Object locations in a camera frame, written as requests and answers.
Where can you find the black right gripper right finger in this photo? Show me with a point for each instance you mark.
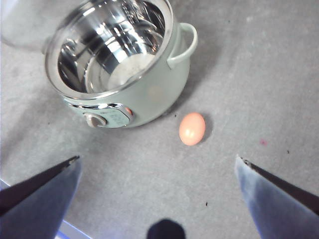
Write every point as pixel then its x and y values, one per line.
pixel 281 204

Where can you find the pale green electric cooking pot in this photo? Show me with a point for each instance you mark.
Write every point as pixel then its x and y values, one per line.
pixel 154 94

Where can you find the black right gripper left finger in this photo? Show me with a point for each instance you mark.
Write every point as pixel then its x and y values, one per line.
pixel 37 204

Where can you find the glass lid with green knob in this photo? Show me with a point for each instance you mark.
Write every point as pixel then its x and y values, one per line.
pixel 22 25

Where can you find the brown egg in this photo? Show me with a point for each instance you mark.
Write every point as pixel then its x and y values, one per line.
pixel 192 129

